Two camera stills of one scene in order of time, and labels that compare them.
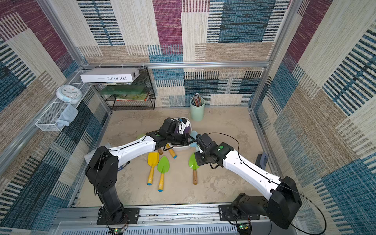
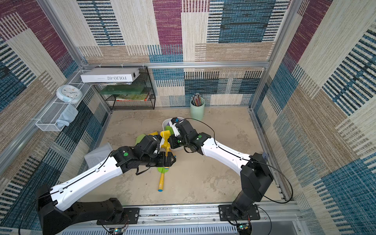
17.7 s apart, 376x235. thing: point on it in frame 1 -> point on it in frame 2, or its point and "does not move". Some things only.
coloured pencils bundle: [196, 99] does not move
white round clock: [69, 93] does not move
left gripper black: [185, 137] -> [162, 162]
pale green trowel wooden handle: [140, 135] does not move
